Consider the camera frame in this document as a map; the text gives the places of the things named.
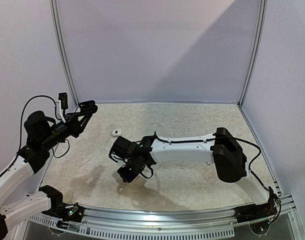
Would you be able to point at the aluminium front rail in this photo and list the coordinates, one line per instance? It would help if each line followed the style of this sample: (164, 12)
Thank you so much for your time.
(210, 224)

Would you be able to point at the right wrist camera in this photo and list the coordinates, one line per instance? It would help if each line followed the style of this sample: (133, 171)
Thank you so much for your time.
(117, 159)

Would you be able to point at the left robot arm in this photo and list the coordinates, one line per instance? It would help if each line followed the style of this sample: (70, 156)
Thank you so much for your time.
(43, 134)

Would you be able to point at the aluminium frame post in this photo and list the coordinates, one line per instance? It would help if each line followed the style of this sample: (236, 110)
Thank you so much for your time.
(62, 51)
(254, 52)

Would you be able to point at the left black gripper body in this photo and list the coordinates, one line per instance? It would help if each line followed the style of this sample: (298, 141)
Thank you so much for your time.
(73, 130)

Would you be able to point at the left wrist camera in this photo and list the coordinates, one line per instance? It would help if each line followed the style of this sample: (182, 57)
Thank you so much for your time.
(61, 105)

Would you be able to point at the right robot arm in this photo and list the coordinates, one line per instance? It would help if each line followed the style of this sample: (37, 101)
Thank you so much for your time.
(220, 149)

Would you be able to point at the black charging case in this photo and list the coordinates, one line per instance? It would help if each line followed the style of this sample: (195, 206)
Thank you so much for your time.
(88, 106)

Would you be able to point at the right aluminium frame post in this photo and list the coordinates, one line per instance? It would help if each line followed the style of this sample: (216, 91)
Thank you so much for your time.
(254, 52)

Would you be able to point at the left aluminium frame post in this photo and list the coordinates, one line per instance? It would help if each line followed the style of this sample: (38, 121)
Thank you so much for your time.
(62, 51)

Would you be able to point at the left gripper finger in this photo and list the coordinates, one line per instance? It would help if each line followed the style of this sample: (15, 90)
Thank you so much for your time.
(83, 119)
(76, 114)

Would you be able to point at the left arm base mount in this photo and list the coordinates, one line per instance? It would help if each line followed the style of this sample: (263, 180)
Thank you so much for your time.
(67, 212)

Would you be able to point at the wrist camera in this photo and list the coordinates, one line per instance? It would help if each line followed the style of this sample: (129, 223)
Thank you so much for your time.
(117, 159)
(61, 105)

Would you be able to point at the white charging case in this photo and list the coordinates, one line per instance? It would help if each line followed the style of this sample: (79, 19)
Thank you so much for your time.
(116, 133)

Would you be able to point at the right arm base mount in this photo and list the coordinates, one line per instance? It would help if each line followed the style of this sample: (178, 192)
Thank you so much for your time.
(251, 212)

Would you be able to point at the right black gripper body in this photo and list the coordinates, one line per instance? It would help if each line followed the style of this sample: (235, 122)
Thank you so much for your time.
(127, 175)

